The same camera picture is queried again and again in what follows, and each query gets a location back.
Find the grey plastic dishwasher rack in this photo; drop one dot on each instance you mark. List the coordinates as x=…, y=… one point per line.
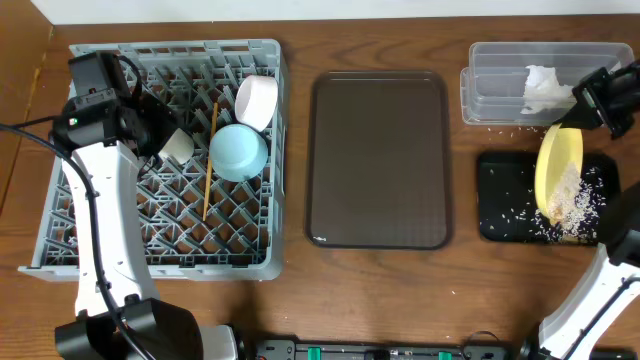
x=194, y=224

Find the pile of rice scraps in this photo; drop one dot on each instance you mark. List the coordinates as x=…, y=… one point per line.
x=574, y=210

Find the black equipment rail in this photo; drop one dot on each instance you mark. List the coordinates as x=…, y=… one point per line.
x=295, y=350

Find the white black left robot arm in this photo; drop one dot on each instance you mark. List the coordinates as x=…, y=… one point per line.
x=119, y=312

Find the clear plastic waste bin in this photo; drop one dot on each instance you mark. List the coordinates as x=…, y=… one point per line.
x=492, y=86

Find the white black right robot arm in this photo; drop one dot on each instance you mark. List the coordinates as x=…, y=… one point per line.
x=611, y=282

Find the light blue bowl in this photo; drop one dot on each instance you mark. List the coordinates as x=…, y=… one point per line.
x=238, y=153

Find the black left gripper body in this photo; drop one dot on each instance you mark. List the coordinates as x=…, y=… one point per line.
x=151, y=122

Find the cream white cup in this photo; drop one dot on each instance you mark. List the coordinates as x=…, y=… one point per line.
x=178, y=148

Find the white tissue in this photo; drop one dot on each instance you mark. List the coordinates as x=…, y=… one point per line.
x=543, y=91

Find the yellow plate with scraps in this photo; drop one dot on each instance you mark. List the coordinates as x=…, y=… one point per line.
x=558, y=172

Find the wooden chopstick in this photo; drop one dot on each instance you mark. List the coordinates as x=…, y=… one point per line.
x=208, y=167

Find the black plastic tray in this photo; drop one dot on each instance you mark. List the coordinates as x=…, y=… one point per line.
x=507, y=208

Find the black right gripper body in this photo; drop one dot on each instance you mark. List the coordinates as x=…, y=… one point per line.
x=606, y=92

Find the dark brown serving tray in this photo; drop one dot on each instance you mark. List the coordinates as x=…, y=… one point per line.
x=379, y=172

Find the pink shallow bowl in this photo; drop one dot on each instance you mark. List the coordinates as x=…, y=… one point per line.
x=256, y=101

